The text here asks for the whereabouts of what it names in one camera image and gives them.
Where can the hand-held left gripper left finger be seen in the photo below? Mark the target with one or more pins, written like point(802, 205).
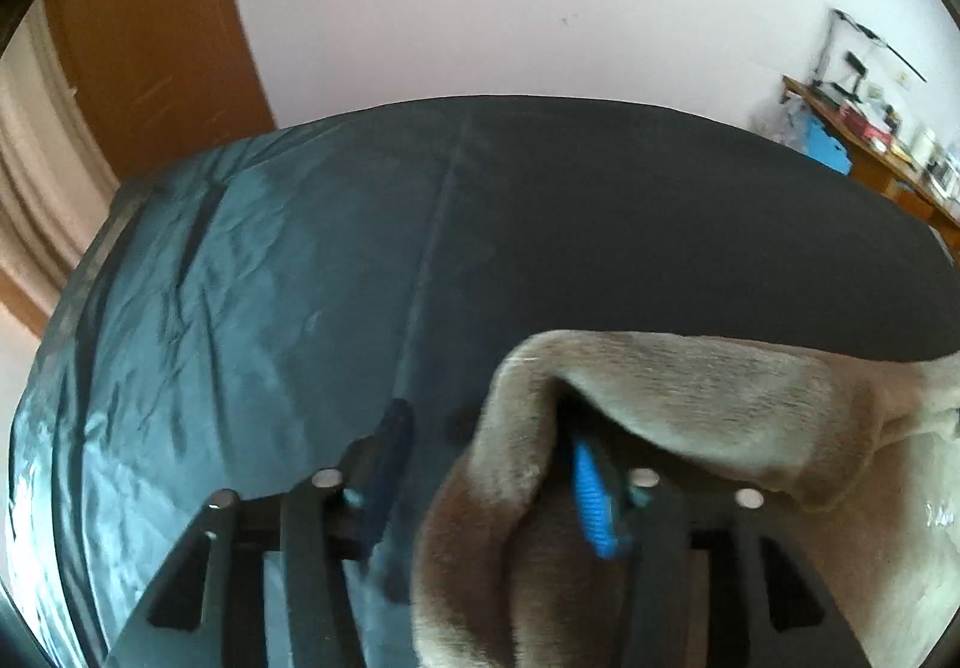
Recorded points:
point(386, 465)

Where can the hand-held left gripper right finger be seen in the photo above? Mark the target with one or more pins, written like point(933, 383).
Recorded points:
point(596, 503)

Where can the grey fleece sweater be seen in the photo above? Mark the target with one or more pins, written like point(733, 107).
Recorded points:
point(712, 398)

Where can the blue bed sheet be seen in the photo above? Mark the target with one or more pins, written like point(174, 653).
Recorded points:
point(225, 338)

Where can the blue plastic bag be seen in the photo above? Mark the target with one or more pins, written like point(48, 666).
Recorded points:
point(825, 143)

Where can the wooden desk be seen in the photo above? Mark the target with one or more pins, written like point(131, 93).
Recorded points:
point(892, 177)

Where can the beige curtain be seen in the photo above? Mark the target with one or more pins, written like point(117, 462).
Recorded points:
point(45, 173)

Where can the red box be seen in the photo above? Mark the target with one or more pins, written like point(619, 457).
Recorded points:
point(862, 121)

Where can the white thermos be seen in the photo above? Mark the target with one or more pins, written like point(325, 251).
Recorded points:
point(924, 147)

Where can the wooden door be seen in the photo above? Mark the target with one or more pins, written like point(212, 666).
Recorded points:
point(150, 23)

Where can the black desk lamp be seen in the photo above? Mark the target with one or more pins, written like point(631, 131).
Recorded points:
point(847, 50)

